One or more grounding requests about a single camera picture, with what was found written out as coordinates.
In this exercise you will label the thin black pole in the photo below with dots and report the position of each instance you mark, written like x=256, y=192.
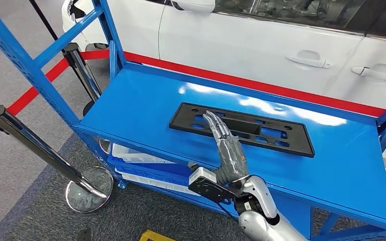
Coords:
x=44, y=20

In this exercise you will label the red barrier belt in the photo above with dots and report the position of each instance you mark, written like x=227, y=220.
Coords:
x=213, y=75

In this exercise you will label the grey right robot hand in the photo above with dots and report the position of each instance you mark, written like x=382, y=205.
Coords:
x=231, y=159

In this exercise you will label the blue plastic crate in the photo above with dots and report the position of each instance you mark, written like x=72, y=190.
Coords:
x=153, y=169

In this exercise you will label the blue metal shelf rack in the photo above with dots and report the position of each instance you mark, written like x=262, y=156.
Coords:
x=146, y=106

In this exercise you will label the black robot foot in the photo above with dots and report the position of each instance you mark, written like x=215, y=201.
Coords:
x=84, y=234

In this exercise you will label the black plastic frame part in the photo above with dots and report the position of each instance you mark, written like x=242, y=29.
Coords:
x=243, y=123

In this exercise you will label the white plastic crate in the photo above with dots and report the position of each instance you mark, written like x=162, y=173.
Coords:
x=126, y=154
x=153, y=182

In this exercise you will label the chrome stanchion with black cap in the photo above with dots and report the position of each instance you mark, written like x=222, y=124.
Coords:
x=89, y=193
x=79, y=63

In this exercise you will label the yellow floor tape square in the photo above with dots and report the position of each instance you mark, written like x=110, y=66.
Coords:
x=153, y=236

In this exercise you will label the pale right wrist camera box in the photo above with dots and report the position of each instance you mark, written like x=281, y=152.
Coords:
x=201, y=176

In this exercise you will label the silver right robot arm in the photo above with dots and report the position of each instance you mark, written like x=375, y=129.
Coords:
x=263, y=196

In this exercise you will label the white car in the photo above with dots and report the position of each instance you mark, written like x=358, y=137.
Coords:
x=229, y=43

